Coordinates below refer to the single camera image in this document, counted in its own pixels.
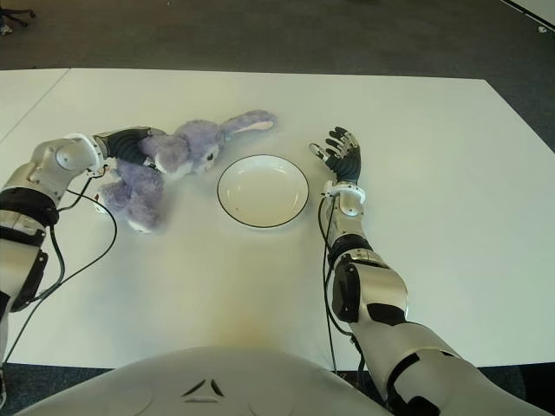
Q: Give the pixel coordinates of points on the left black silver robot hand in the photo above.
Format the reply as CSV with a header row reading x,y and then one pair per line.
x,y
123,145

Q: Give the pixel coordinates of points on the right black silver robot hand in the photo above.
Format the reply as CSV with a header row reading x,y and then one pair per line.
x,y
347,164

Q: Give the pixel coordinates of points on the purple plush rabbit doll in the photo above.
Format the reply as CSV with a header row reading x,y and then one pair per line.
x,y
139,190

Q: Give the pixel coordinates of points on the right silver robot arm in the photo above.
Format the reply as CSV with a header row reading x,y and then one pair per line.
x,y
381,286

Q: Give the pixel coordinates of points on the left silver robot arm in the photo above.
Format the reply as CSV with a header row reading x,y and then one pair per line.
x,y
47,164

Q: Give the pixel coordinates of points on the white plate with black rim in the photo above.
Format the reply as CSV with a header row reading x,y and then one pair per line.
x,y
262,193

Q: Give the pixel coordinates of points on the white sneaker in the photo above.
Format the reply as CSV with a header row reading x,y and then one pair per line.
x,y
4,30

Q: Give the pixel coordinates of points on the black office chair base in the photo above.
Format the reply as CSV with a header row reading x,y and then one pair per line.
x,y
19,13

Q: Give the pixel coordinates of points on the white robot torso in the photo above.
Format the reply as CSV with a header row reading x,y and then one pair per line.
x,y
208,381

